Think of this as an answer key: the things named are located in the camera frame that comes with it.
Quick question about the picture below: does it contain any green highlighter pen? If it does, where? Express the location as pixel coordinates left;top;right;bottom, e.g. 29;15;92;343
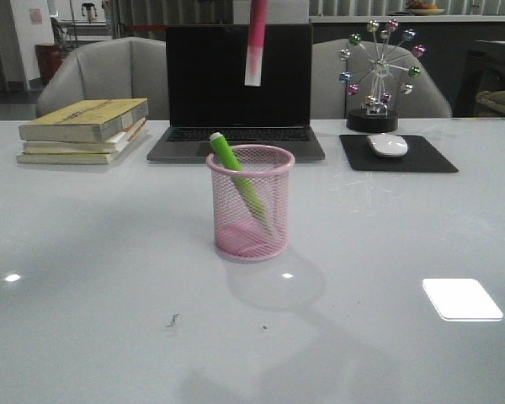
210;132;274;236

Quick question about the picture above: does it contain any pink highlighter pen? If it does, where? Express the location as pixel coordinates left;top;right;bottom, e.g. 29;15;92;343
244;0;268;87

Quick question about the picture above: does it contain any pink mesh pen holder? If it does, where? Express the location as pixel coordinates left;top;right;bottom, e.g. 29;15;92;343
206;144;295;262

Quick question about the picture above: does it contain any grey open laptop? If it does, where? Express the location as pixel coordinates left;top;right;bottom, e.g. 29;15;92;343
146;24;325;163

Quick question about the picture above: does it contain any white computer mouse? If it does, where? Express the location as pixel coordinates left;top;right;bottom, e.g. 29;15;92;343
366;133;409;157

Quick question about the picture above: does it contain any middle cream book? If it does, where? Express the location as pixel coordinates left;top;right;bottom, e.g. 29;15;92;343
23;118;146;154

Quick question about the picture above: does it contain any right grey armchair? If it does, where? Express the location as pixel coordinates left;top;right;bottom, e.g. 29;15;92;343
311;39;451;119

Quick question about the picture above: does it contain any grey armchair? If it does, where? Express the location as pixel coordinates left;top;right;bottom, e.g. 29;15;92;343
35;37;169;120
311;39;451;119

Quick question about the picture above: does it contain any black mouse pad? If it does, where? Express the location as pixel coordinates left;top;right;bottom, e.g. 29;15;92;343
339;135;459;173

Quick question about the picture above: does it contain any left grey armchair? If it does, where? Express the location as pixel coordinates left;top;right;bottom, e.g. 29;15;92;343
35;37;169;120

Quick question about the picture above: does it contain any top yellow book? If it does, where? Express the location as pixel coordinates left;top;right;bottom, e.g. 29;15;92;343
19;98;148;142

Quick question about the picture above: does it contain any yellow book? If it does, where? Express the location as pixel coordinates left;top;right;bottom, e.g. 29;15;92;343
17;141;133;165
19;98;148;142

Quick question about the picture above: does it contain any ferris wheel desk toy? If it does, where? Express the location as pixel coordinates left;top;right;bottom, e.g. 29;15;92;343
338;19;423;133

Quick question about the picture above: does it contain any bottom yellow book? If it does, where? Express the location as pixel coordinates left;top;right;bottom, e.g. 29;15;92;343
17;141;133;165

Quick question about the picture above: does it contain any red bin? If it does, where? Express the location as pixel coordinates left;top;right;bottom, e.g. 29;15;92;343
35;44;62;84

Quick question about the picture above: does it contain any fruit bowl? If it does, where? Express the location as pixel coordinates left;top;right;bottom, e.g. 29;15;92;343
406;0;444;16

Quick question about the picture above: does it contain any dark side table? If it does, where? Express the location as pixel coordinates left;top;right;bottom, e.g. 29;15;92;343
453;40;505;117

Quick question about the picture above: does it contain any beige cushion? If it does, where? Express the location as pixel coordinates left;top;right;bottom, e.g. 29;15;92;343
476;90;505;115

